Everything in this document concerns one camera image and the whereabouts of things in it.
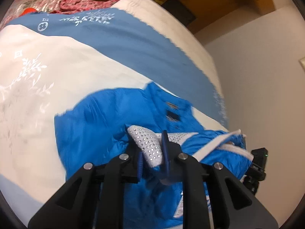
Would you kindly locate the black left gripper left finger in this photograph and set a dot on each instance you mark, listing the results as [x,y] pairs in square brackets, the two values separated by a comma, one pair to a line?
[94,196]

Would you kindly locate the blue quilted puffer jacket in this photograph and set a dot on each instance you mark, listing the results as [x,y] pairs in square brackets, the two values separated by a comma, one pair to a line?
[101,125]

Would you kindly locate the blue and white bedspread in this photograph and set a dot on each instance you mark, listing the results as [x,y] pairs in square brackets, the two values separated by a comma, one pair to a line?
[49,62]

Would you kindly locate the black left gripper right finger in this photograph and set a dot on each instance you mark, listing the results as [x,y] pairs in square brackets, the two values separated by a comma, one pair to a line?
[211,193]

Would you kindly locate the pink floral quilt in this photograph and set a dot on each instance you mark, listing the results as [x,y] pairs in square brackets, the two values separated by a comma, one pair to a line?
[21,7]

